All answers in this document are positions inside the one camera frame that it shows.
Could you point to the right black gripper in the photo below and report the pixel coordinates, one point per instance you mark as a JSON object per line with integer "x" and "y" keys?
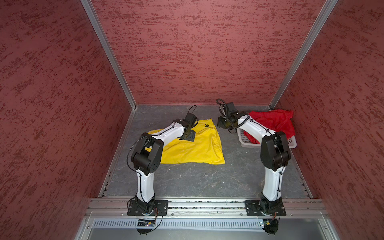
{"x": 219, "y": 123}

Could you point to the left corner aluminium post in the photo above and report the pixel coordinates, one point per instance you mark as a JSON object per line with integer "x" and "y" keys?
{"x": 97, "y": 26}

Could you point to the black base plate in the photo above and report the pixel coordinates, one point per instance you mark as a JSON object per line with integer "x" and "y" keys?
{"x": 252, "y": 207}
{"x": 160, "y": 207}

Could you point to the corner aluminium post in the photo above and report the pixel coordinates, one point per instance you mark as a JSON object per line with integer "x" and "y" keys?
{"x": 97, "y": 26}
{"x": 317, "y": 26}

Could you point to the white perforated cable duct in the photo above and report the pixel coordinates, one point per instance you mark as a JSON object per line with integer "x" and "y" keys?
{"x": 199, "y": 224}

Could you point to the red shorts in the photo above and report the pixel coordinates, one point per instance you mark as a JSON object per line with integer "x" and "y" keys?
{"x": 276, "y": 120}

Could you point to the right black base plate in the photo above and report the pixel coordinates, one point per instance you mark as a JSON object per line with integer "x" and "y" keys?
{"x": 252, "y": 207}

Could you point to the aluminium frame rail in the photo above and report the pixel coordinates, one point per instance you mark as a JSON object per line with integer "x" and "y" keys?
{"x": 208, "y": 208}

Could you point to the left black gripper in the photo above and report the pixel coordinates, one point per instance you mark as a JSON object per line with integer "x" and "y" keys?
{"x": 191, "y": 136}

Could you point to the white plastic laundry basket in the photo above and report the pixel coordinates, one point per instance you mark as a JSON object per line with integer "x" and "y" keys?
{"x": 246, "y": 143}

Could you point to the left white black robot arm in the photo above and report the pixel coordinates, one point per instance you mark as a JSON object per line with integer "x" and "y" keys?
{"x": 147, "y": 156}

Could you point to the right corner aluminium post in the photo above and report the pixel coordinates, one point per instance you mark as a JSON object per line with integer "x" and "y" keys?
{"x": 317, "y": 26}

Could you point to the right small circuit board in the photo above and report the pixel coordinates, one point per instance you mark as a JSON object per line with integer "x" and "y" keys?
{"x": 271, "y": 226}

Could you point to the yellow shorts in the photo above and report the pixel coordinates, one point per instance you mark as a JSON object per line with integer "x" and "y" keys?
{"x": 206, "y": 148}

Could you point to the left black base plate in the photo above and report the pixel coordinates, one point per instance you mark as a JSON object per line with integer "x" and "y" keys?
{"x": 160, "y": 207}

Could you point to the small circuit board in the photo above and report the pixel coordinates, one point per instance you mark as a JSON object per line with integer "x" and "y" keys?
{"x": 271, "y": 226}
{"x": 146, "y": 223}

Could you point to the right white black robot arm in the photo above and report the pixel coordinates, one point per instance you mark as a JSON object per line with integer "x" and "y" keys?
{"x": 275, "y": 152}

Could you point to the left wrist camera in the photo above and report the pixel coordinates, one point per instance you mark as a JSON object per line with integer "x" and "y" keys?
{"x": 191, "y": 119}

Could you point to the left small circuit board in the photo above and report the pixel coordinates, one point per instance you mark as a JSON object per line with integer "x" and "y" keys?
{"x": 146, "y": 223}

